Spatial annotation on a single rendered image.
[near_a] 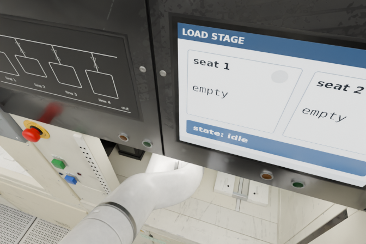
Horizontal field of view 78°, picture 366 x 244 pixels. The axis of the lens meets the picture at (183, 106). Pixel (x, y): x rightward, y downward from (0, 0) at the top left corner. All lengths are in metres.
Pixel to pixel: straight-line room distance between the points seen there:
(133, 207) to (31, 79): 0.29
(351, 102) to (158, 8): 0.23
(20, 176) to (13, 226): 0.99
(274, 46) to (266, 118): 0.10
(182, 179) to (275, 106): 0.31
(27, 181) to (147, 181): 0.81
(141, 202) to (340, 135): 0.34
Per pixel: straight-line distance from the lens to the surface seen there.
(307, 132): 0.33
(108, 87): 0.37
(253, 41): 0.25
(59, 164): 0.75
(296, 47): 0.25
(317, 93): 0.29
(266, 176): 0.43
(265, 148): 0.36
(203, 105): 0.31
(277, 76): 0.27
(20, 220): 2.22
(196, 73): 0.28
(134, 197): 0.46
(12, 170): 1.31
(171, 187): 0.53
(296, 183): 0.44
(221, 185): 0.99
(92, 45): 0.33
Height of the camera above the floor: 1.79
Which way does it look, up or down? 46 degrees down
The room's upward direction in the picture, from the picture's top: straight up
